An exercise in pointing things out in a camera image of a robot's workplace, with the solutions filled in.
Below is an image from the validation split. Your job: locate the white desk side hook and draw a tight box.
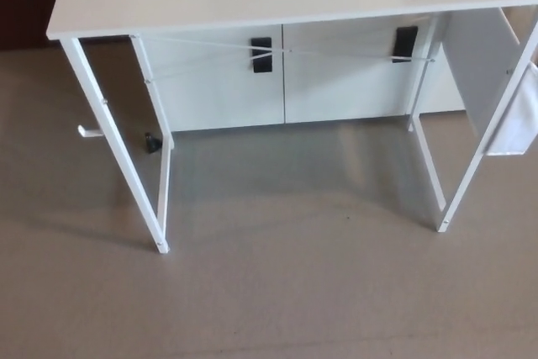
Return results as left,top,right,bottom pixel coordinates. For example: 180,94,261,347
76,124,106,140

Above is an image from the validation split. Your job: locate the white fabric side pouch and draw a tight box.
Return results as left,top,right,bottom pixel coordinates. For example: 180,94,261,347
486,61,538,156

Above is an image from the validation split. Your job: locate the white cabinet with black handles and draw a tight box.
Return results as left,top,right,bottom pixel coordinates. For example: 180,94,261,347
140,10,501,133

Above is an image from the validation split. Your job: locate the black cabinet handle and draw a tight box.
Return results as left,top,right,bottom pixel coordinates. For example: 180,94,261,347
392,26,419,64
251,36,273,74

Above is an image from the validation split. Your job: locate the white metal frame desk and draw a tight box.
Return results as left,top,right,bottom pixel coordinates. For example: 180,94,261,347
45,0,538,256

